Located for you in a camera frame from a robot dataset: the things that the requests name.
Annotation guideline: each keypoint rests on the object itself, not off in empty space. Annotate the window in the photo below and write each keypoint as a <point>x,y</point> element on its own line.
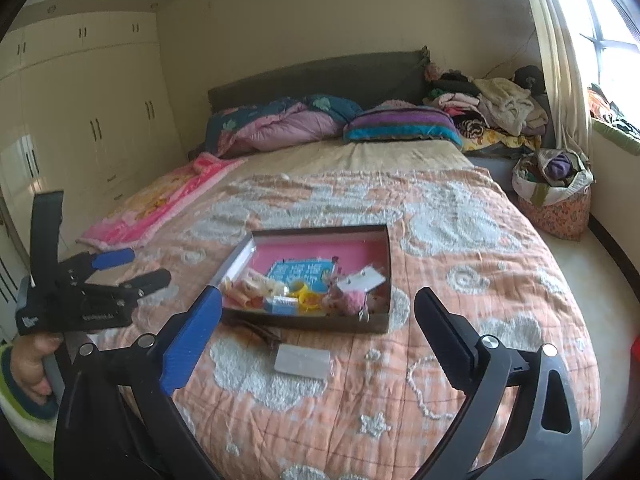
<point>615,20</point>

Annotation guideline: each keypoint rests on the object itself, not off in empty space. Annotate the striped purple pillow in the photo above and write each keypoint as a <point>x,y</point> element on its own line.
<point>400,125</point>

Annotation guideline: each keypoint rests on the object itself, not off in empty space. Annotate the beige bed sheet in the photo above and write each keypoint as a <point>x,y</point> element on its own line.
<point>360,157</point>

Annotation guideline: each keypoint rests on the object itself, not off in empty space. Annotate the person's left forearm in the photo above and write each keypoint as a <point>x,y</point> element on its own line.
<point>20,420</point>

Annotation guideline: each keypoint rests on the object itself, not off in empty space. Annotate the dark grey headboard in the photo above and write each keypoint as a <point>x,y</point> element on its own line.
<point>310,77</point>

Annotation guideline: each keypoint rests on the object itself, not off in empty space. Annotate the translucent white plastic case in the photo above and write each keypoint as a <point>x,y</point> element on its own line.
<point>302,360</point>

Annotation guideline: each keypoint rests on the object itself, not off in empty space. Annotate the cream curtain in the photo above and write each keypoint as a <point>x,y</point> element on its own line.
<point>555,50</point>

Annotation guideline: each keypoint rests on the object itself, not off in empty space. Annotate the brown cardboard box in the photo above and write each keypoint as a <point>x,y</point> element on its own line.
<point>310,322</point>

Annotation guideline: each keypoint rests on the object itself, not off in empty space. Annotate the folded purple and navy quilt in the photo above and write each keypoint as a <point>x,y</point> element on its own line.
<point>280,127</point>

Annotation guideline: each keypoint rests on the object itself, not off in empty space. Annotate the small blue box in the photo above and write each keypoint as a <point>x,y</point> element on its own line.
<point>281,305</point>

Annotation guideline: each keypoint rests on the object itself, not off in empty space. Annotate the beige doll figure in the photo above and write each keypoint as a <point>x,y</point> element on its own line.
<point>240,296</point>

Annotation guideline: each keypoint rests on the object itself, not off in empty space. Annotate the pink printed blanket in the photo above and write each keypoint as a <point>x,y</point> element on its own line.
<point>160,200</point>

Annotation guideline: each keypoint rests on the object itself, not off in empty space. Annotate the cream wardrobe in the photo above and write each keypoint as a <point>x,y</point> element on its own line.
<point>90,110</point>

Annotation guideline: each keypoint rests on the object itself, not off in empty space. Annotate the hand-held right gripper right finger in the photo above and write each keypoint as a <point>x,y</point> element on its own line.
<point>445,330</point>

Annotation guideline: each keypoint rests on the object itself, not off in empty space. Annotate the pile of clothes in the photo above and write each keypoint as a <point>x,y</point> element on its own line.
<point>500,105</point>

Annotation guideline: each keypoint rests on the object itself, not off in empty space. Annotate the yellow bangle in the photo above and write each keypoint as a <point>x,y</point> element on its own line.
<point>316,305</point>
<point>299,287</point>

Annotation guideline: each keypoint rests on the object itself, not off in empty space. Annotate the white hair claw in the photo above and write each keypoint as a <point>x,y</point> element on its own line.
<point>267,287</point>

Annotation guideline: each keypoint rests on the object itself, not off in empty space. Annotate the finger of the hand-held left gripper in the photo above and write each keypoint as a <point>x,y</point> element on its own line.
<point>145,282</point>
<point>112,259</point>

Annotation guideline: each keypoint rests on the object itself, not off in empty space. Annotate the person's left hand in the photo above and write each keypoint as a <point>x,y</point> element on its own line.
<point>30,365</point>

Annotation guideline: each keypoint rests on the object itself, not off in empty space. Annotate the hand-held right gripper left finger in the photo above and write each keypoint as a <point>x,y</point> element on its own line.
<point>192,340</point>

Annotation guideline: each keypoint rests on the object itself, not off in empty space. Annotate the clothes on windowsill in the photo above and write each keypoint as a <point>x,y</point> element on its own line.
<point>615,120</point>

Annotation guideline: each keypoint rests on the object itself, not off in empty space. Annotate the pink pom-pom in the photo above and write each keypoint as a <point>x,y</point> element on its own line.
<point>347,304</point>

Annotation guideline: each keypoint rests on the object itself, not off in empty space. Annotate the blue printed card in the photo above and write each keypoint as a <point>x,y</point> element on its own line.
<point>295,272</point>

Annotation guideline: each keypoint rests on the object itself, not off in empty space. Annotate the floral bag of clothes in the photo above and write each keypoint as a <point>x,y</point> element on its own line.
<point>555,200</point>

